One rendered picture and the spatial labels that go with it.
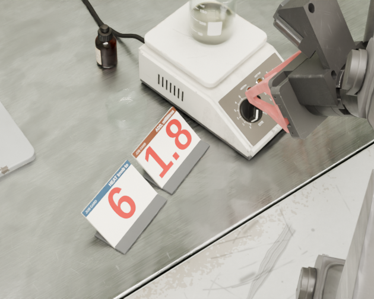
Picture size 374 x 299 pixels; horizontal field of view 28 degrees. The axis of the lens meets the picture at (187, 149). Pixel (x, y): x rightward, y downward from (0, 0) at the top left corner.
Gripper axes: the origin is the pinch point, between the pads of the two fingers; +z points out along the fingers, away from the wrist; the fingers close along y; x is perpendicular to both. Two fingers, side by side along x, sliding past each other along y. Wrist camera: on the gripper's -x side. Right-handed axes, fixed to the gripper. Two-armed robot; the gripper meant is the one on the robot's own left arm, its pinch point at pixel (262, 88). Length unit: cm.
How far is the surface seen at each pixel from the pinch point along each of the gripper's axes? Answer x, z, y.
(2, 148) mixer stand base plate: -5.5, 25.1, 22.0
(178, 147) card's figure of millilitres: 4.6, 12.5, 6.6
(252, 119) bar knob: 5.2, 5.9, -0.9
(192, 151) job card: 6.2, 12.3, 5.2
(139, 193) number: 5.4, 11.4, 14.9
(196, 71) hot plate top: -2.8, 10.1, 0.4
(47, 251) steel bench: 4.8, 14.5, 27.4
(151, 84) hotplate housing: -1.8, 19.7, 1.7
